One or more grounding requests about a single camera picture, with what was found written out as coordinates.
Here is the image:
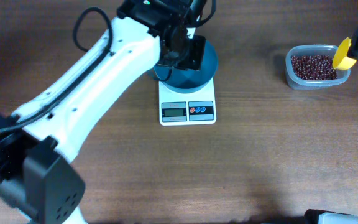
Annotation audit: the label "red beans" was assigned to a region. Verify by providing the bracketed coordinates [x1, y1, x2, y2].
[291, 55, 337, 81]

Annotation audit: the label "white digital kitchen scale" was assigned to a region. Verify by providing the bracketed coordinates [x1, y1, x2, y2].
[158, 79, 217, 126]

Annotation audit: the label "left black cable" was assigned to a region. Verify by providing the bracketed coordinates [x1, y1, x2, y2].
[0, 0, 217, 136]

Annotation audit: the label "clear plastic container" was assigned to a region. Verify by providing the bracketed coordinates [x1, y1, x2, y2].
[285, 44, 351, 90]

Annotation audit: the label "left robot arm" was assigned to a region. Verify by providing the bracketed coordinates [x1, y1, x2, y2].
[0, 1, 206, 223]

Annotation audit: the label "yellow measuring scoop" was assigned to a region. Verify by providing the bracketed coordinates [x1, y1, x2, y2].
[333, 37, 357, 70]

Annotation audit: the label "blue plastic bowl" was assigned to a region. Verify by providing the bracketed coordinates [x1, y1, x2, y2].
[154, 41, 218, 93]

